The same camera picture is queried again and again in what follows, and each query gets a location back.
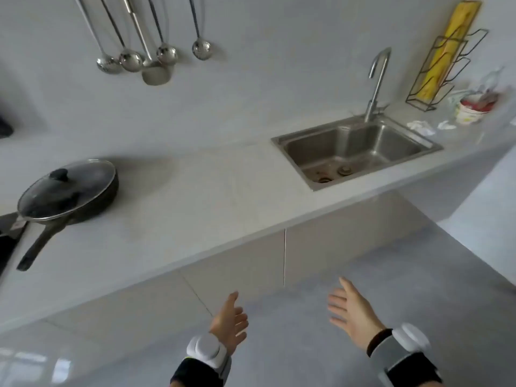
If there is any stainless steel sink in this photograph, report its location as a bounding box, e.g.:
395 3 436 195
270 116 444 192

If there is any instant noodle cup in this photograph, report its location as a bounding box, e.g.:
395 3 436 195
447 89 500 126

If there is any clear plastic bag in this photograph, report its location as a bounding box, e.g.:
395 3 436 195
469 66 507 105

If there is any black wire rack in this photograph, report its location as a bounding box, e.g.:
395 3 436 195
405 28 489 112

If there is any person's right hand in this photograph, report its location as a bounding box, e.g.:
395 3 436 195
327 276 387 352

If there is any large crumpled white tissue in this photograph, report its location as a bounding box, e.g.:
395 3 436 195
407 119 436 137

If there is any black frying pan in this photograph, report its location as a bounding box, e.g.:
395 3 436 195
16 159 120 273

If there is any steel ladle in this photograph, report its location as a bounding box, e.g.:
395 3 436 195
188 0 213 61
146 0 179 66
98 0 145 73

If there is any steel gooseneck faucet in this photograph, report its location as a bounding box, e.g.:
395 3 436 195
364 47 392 124

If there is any person's left hand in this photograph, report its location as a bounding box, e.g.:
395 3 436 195
209 291 249 355

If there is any yellow cling wrap box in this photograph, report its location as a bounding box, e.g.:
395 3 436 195
415 0 483 102

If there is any black glass gas stove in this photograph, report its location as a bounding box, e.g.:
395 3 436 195
0 212 29 278

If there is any white wrist tracker black strap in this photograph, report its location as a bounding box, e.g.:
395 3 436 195
170 333 233 387

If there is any glass pan lid black knob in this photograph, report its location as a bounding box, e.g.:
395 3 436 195
17 159 117 221

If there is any white wrist tracker grey strap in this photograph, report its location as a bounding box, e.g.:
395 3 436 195
365 322 443 387

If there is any white cabinet door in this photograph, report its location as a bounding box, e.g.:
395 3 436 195
284 192 436 288
180 228 286 318

